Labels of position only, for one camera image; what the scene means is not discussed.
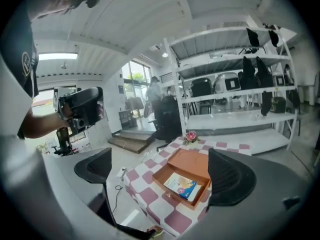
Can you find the person's left hand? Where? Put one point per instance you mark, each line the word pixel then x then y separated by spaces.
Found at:
pixel 67 112

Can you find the person's black t-shirt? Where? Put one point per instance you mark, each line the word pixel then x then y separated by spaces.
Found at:
pixel 20 41

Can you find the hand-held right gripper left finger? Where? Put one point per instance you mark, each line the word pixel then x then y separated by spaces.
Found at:
pixel 95 166

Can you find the blue illustrated booklet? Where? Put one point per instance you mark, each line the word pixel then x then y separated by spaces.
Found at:
pixel 182 186

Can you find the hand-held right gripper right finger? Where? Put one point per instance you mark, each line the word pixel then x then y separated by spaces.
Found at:
pixel 232 179

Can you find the orange cardboard box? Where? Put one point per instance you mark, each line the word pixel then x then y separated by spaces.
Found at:
pixel 190 161

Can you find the wooden step platform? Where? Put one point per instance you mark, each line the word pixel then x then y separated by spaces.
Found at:
pixel 135 140

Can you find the group of black hanging bags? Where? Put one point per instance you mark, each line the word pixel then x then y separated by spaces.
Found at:
pixel 250 71

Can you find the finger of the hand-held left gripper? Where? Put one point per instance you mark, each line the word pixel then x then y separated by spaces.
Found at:
pixel 86 104

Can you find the long ceiling light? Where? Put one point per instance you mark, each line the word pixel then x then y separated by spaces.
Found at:
pixel 57 56

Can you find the white metal shelf rack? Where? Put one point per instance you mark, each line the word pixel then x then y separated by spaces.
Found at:
pixel 237 119

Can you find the pink white checkered tablecloth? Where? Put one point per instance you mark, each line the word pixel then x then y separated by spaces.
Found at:
pixel 150 196

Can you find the white silver kitchen appliance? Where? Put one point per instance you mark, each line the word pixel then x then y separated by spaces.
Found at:
pixel 277 77

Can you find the person's head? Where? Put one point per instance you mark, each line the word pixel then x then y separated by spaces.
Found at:
pixel 50 1

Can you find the person's left forearm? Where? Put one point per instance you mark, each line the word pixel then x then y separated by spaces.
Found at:
pixel 42 126

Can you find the black office chair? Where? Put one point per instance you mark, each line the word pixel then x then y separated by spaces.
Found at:
pixel 166 116
pixel 62 144

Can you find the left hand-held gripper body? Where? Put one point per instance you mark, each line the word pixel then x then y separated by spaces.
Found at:
pixel 58 96

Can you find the black round kitchen appliance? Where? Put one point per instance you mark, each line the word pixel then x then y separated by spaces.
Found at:
pixel 277 104

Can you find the glass entrance door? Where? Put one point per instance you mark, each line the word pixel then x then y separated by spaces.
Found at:
pixel 136 79

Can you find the white power strip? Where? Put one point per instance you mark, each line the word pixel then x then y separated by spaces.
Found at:
pixel 122 173

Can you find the pink flower ornament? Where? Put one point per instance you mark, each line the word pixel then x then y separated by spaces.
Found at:
pixel 191 136

